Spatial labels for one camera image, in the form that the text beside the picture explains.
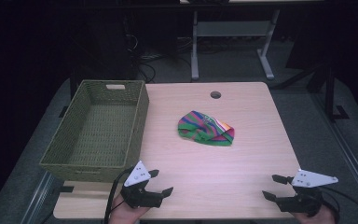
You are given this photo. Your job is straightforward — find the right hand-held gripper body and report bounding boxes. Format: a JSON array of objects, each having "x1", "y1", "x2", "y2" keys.
[{"x1": 274, "y1": 168, "x2": 339, "y2": 217}]

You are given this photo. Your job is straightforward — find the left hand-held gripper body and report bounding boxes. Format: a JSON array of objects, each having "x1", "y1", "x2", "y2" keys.
[{"x1": 119, "y1": 160, "x2": 165, "y2": 209}]

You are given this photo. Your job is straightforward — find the colourful striped sock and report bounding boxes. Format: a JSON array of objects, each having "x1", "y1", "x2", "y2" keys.
[{"x1": 177, "y1": 110, "x2": 236, "y2": 147}]

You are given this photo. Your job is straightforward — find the green woven basket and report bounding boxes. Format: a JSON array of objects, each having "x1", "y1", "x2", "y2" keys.
[{"x1": 39, "y1": 79, "x2": 150, "y2": 184}]

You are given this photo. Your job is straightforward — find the person's right hand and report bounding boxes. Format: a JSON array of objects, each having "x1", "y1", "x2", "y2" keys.
[{"x1": 293, "y1": 204, "x2": 337, "y2": 224}]

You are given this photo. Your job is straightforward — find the person's left hand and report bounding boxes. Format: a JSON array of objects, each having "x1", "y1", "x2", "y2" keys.
[{"x1": 108, "y1": 193, "x2": 152, "y2": 224}]

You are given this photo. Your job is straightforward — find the black floor stand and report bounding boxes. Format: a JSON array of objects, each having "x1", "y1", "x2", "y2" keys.
[{"x1": 304, "y1": 59, "x2": 351, "y2": 123}]

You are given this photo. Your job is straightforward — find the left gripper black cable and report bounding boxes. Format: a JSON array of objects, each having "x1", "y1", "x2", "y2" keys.
[{"x1": 103, "y1": 166, "x2": 136, "y2": 224}]

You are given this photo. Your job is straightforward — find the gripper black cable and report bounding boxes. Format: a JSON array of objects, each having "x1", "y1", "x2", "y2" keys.
[
  {"x1": 103, "y1": 166, "x2": 136, "y2": 224},
  {"x1": 320, "y1": 186, "x2": 358, "y2": 224}
]

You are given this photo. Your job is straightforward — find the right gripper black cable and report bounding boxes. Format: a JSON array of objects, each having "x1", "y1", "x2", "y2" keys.
[{"x1": 320, "y1": 186, "x2": 358, "y2": 224}]

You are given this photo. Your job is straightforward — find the tangle of black floor cables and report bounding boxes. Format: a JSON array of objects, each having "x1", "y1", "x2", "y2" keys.
[{"x1": 122, "y1": 18, "x2": 194, "y2": 84}]

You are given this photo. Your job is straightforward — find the grey metal desk frame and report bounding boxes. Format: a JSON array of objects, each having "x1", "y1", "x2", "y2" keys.
[{"x1": 189, "y1": 8, "x2": 282, "y2": 81}]

